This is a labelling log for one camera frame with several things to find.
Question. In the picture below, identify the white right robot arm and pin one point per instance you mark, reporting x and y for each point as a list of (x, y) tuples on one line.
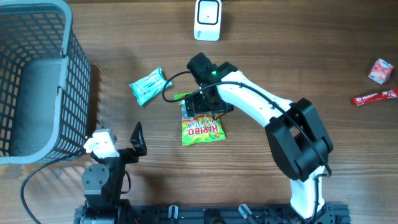
[(297, 137)]

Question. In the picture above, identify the Haribo gummy bag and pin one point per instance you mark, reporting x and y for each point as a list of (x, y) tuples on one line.
[(200, 127)]

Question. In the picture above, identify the red small candy packet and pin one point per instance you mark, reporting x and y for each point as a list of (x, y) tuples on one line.
[(381, 71)]

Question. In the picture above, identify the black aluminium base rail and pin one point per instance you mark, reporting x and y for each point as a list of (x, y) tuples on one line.
[(268, 214)]

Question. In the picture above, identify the red Nescafe stick sachet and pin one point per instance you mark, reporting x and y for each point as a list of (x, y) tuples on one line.
[(384, 95)]

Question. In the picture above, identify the teal tissue pack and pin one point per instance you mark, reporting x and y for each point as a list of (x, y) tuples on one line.
[(149, 86)]

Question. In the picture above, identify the white barcode scanner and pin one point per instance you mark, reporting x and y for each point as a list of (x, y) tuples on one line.
[(207, 20)]

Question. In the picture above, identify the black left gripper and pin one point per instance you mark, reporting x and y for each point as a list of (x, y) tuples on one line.
[(132, 157)]

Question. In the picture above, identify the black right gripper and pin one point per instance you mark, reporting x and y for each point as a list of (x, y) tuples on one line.
[(198, 106)]

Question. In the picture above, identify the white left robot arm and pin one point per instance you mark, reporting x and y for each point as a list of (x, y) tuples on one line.
[(103, 181)]

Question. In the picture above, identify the grey plastic shopping basket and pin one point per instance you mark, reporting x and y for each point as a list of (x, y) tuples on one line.
[(45, 83)]

